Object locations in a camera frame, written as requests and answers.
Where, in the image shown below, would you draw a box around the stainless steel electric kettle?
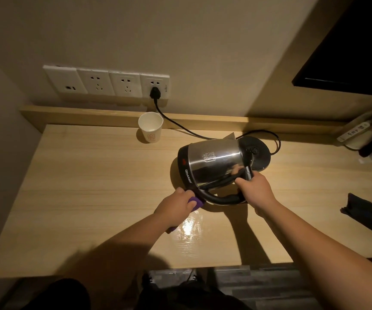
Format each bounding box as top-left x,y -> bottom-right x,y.
177,133 -> 255,205

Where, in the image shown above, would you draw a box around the black trousers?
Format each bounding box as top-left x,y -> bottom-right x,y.
134,276 -> 254,310

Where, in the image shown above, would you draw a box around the white paper cup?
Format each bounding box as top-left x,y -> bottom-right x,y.
138,112 -> 164,144

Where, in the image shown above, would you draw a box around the person's right hand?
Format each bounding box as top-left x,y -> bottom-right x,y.
232,167 -> 278,217

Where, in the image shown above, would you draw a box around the white wall plate small ports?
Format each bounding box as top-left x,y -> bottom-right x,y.
42,65 -> 88,95

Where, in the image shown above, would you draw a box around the black television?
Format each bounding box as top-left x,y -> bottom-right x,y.
291,0 -> 372,97

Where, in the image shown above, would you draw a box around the person's left hand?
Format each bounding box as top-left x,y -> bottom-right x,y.
153,187 -> 199,230

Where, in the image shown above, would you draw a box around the black left sleeve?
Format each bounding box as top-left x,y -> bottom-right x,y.
21,278 -> 91,310

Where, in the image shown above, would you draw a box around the white wall power socket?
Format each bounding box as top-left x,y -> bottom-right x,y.
76,68 -> 116,96
139,73 -> 170,100
109,70 -> 143,98

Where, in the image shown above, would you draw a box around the person's left forearm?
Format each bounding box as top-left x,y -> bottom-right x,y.
53,213 -> 170,310

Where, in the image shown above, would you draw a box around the person's right forearm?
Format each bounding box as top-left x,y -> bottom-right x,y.
260,200 -> 372,310

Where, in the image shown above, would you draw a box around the black cloth with white patch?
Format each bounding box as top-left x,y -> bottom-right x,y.
340,192 -> 372,239

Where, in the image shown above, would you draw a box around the black power cable with plug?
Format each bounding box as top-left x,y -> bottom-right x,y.
149,87 -> 282,155

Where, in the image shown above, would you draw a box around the white bottle with label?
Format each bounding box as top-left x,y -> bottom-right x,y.
336,105 -> 372,151

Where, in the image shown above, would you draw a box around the purple cloth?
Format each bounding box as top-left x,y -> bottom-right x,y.
166,196 -> 205,235

